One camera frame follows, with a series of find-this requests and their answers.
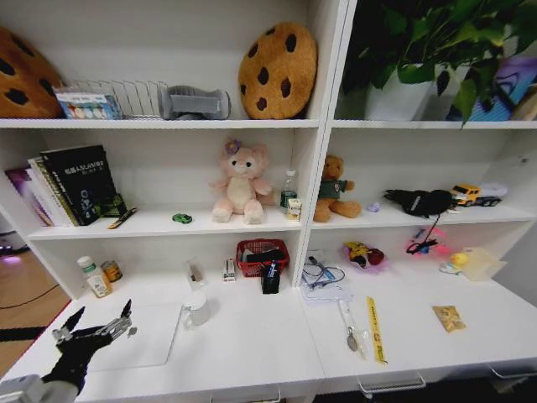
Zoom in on yellow toy truck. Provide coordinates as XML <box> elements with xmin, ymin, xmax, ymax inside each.
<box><xmin>450</xmin><ymin>182</ymin><xmax>503</xmax><ymax>208</ymax></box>

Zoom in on yellow rubber duck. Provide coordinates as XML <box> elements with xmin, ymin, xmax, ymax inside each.
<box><xmin>439</xmin><ymin>251</ymin><xmax>469</xmax><ymax>276</ymax></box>

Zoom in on yellow black utility knife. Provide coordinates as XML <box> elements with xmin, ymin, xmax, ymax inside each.
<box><xmin>107</xmin><ymin>207</ymin><xmax>138</xmax><ymax>231</ymax></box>

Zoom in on black box with blue print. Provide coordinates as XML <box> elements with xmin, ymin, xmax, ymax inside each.
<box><xmin>260</xmin><ymin>260</ymin><xmax>282</xmax><ymax>296</ymax></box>

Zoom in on black hardcover book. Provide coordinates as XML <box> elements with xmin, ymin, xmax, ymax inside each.
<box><xmin>39</xmin><ymin>144</ymin><xmax>128</xmax><ymax>227</ymax></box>

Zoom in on wrapped metal spoon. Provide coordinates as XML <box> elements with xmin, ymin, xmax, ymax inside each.
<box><xmin>336</xmin><ymin>299</ymin><xmax>371</xmax><ymax>361</ymax></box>

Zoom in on yellow tin can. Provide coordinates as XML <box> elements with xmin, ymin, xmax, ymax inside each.
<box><xmin>101</xmin><ymin>259</ymin><xmax>124</xmax><ymax>284</ymax></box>

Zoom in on clear green-label water bottle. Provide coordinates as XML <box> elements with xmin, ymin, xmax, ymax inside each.
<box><xmin>279</xmin><ymin>169</ymin><xmax>299</xmax><ymax>209</ymax></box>

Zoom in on green leafy plant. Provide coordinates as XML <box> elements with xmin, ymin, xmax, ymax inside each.
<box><xmin>341</xmin><ymin>0</ymin><xmax>537</xmax><ymax>129</ymax></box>

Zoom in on blue cable in clear bag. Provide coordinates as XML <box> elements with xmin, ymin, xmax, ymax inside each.
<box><xmin>300</xmin><ymin>249</ymin><xmax>352</xmax><ymax>306</ymax></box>

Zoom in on brown teddy bear green shirt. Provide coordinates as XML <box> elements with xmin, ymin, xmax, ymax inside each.
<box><xmin>312</xmin><ymin>154</ymin><xmax>363</xmax><ymax>223</ymax></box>

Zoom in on small plush bouquet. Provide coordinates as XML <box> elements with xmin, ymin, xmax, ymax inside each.
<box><xmin>341</xmin><ymin>240</ymin><xmax>392</xmax><ymax>270</ymax></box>

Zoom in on tan snack packet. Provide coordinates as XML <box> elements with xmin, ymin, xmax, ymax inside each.
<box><xmin>432</xmin><ymin>304</ymin><xmax>468</xmax><ymax>334</ymax></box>

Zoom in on yellow ruler strip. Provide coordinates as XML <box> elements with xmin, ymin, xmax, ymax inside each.
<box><xmin>365</xmin><ymin>296</ymin><xmax>388</xmax><ymax>365</ymax></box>

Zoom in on black floor cable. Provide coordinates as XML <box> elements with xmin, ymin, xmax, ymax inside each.
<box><xmin>0</xmin><ymin>282</ymin><xmax>63</xmax><ymax>312</ymax></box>

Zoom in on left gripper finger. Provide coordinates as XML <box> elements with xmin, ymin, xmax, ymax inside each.
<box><xmin>95</xmin><ymin>299</ymin><xmax>133</xmax><ymax>340</ymax></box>
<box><xmin>51</xmin><ymin>306</ymin><xmax>86</xmax><ymax>343</ymax></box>

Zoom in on black items in basket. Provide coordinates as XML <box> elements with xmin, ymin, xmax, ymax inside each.
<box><xmin>242</xmin><ymin>248</ymin><xmax>283</xmax><ymax>266</ymax></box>

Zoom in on white shelf unit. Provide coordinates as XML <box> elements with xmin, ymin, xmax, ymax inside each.
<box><xmin>0</xmin><ymin>0</ymin><xmax>537</xmax><ymax>403</ymax></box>

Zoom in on silver wire file rack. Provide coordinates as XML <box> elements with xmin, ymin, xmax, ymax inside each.
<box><xmin>71</xmin><ymin>79</ymin><xmax>169</xmax><ymax>119</ymax></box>

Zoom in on box with coloured circles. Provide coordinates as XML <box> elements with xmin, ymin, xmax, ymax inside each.
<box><xmin>53</xmin><ymin>86</ymin><xmax>123</xmax><ymax>121</ymax></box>

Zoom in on silver drawer handle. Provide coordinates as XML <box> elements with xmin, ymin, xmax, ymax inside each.
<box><xmin>357</xmin><ymin>372</ymin><xmax>428</xmax><ymax>395</ymax></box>
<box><xmin>487</xmin><ymin>364</ymin><xmax>537</xmax><ymax>380</ymax></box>
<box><xmin>208</xmin><ymin>385</ymin><xmax>282</xmax><ymax>403</ymax></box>

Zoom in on beige translucent pouch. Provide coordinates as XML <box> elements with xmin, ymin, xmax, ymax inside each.
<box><xmin>458</xmin><ymin>247</ymin><xmax>509</xmax><ymax>282</ymax></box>

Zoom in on blue purple striped box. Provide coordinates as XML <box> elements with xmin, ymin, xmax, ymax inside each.
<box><xmin>446</xmin><ymin>55</ymin><xmax>537</xmax><ymax>123</ymax></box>

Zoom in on red plastic basket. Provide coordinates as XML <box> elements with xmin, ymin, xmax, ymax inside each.
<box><xmin>235</xmin><ymin>238</ymin><xmax>291</xmax><ymax>280</ymax></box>

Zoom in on small pale drink carton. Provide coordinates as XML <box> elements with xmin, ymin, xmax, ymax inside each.
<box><xmin>286</xmin><ymin>197</ymin><xmax>304</xmax><ymax>222</ymax></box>

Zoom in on clear acrylic board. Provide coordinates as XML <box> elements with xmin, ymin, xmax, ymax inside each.
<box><xmin>82</xmin><ymin>301</ymin><xmax>185</xmax><ymax>374</ymax></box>

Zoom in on white plant pot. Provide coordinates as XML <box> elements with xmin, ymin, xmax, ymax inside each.
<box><xmin>363</xmin><ymin>65</ymin><xmax>438</xmax><ymax>123</ymax></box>

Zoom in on orange juice bottle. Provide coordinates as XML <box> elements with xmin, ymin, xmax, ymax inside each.
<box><xmin>86</xmin><ymin>268</ymin><xmax>114</xmax><ymax>300</ymax></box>

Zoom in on pink plush cat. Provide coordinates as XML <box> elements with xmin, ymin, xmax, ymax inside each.
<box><xmin>208</xmin><ymin>138</ymin><xmax>276</xmax><ymax>225</ymax></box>

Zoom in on large chocolate chip cookie pillow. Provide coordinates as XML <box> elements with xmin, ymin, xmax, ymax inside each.
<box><xmin>237</xmin><ymin>21</ymin><xmax>319</xmax><ymax>120</ymax></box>

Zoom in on clear case with brown item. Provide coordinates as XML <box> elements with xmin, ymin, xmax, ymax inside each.
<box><xmin>185</xmin><ymin>257</ymin><xmax>209</xmax><ymax>291</ymax></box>

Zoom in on white mug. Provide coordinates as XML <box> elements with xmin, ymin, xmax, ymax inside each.
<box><xmin>180</xmin><ymin>290</ymin><xmax>210</xmax><ymax>329</ymax></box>

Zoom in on pink blue toy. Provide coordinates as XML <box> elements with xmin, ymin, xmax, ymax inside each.
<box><xmin>404</xmin><ymin>226</ymin><xmax>449</xmax><ymax>256</ymax></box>

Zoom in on purple cover book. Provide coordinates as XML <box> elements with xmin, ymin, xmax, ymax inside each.
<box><xmin>4</xmin><ymin>166</ymin><xmax>54</xmax><ymax>228</ymax></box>

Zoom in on black pouch with cord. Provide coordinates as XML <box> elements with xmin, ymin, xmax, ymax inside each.
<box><xmin>383</xmin><ymin>188</ymin><xmax>455</xmax><ymax>254</ymax></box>

